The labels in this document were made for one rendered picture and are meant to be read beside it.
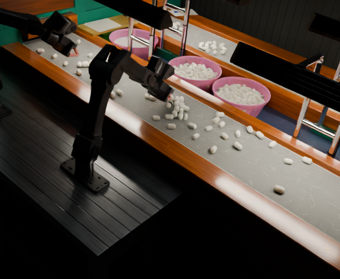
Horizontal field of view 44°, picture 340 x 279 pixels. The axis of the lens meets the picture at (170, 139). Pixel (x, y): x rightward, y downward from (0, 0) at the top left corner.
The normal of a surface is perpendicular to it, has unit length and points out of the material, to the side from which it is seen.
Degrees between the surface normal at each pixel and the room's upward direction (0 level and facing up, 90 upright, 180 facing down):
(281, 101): 90
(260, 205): 0
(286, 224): 0
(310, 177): 0
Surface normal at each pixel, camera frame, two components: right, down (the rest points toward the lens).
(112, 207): 0.10, -0.81
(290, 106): -0.69, 0.37
